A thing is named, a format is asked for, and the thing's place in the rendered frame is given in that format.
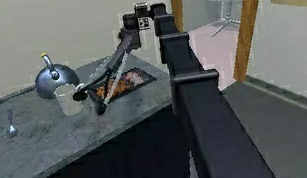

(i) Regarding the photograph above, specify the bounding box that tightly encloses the wooden door frame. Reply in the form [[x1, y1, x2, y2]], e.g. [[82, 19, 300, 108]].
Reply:
[[170, 0, 285, 92]]

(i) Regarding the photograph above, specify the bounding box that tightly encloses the silver fork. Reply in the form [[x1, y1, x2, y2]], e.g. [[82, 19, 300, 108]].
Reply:
[[3, 108, 20, 139]]

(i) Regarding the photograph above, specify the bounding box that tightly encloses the dark grey round kettle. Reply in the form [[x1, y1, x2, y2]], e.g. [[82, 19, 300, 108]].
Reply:
[[30, 47, 83, 102]]

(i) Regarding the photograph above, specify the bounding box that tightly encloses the grey marble top counter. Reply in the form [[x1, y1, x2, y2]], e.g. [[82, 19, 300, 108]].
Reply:
[[0, 44, 197, 178]]

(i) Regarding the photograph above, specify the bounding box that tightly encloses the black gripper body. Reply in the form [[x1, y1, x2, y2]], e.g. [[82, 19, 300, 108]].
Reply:
[[114, 11, 144, 54]]

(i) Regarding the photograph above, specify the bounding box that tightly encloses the white cup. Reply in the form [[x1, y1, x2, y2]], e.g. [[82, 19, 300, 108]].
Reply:
[[52, 81, 82, 119]]

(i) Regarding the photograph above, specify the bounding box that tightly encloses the black platter with meat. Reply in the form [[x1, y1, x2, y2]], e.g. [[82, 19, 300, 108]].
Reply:
[[84, 64, 160, 109]]

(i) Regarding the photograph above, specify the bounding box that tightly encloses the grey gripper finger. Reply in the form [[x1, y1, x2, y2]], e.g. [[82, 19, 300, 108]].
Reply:
[[86, 50, 139, 117], [65, 41, 137, 103]]

